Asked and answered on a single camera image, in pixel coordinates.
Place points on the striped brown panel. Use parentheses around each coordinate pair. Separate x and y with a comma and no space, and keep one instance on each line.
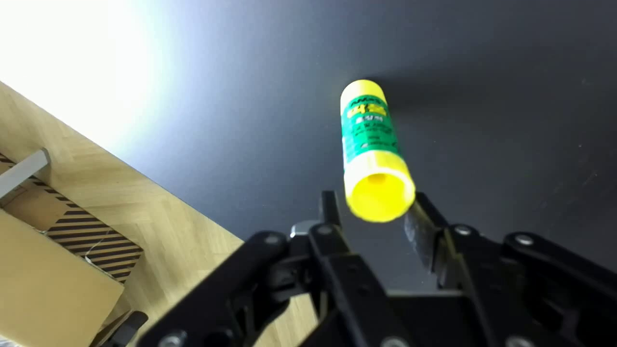
(97,242)

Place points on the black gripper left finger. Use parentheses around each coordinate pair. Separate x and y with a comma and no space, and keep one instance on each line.
(347,283)

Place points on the brown cardboard box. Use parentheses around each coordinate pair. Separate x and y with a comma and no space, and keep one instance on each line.
(50,290)

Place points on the yellow green glue stick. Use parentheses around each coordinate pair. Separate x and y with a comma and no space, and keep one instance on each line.
(372,152)

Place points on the grey metal bar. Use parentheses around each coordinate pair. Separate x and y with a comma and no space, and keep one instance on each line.
(21,173)

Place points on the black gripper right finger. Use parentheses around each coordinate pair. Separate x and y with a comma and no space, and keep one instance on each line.
(488,271)

